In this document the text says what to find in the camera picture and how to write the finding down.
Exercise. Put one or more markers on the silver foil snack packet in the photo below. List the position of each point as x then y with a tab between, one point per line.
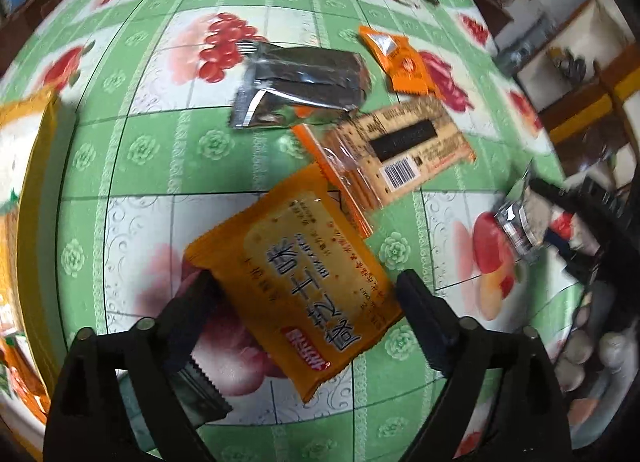
300	77

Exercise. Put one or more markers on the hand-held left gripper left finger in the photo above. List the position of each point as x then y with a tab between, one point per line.
194	309

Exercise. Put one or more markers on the black serrated snack packet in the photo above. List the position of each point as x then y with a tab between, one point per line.
205	392

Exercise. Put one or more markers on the small orange snack packet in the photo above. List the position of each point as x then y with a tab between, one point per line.
400	62

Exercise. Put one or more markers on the person's right hand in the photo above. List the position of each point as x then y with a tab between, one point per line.
595	357

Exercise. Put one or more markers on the clear cracker packet black label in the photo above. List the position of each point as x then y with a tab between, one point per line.
400	152

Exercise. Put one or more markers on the green fruit-print tablecloth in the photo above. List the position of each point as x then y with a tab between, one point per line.
150	152

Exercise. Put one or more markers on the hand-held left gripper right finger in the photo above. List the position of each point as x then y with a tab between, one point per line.
425	322

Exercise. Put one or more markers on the large orange snack packet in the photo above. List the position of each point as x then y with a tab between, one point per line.
300	267

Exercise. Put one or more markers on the small silver snack packet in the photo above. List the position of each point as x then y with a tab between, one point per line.
522	222

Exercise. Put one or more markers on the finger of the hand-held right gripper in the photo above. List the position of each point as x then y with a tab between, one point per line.
570	254
565	194

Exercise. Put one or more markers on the wooden shelf unit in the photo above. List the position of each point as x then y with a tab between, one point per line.
600	92

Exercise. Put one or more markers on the yellow tray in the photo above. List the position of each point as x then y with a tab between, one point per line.
25	142

